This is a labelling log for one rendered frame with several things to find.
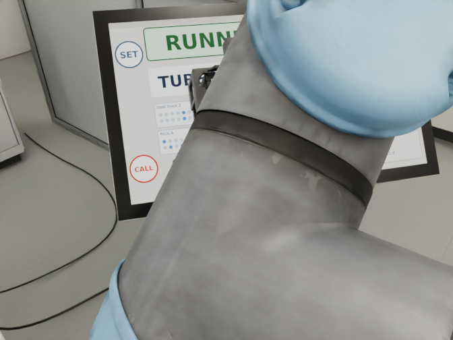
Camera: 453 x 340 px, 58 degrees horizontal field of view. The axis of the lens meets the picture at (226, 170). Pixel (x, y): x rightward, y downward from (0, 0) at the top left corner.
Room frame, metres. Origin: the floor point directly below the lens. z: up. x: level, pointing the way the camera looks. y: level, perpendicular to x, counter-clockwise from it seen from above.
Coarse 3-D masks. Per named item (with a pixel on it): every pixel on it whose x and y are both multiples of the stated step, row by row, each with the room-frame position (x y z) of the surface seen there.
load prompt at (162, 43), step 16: (144, 32) 0.61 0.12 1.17; (160, 32) 0.62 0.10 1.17; (176, 32) 0.62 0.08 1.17; (192, 32) 0.62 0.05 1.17; (208, 32) 0.63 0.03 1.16; (224, 32) 0.63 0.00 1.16; (160, 48) 0.60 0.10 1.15; (176, 48) 0.61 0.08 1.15; (192, 48) 0.61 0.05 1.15; (208, 48) 0.61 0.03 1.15
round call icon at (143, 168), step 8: (152, 152) 0.50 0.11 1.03; (128, 160) 0.49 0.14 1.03; (136, 160) 0.49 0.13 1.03; (144, 160) 0.49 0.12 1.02; (152, 160) 0.49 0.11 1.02; (128, 168) 0.48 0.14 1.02; (136, 168) 0.48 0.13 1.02; (144, 168) 0.48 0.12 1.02; (152, 168) 0.48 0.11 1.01; (136, 176) 0.47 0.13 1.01; (144, 176) 0.47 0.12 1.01; (152, 176) 0.47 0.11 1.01; (136, 184) 0.46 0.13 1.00
